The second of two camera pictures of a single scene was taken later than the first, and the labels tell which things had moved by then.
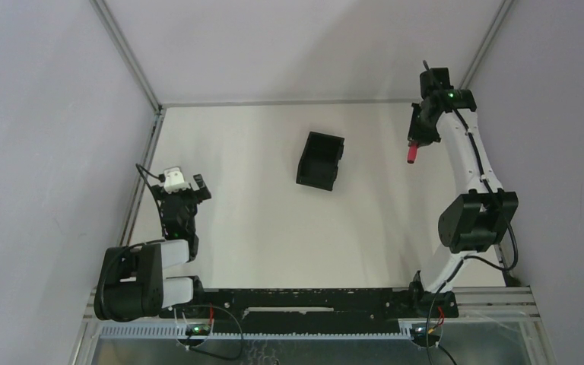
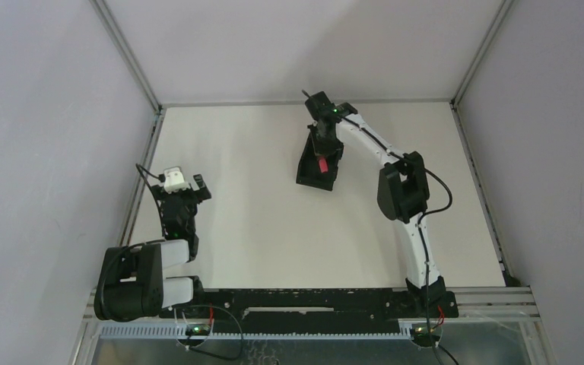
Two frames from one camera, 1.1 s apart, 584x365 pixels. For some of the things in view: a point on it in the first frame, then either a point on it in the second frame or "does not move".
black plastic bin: [320, 160] does not move
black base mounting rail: [312, 308] does not move
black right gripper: [417, 137] → [322, 150]
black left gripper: [186, 196] does not move
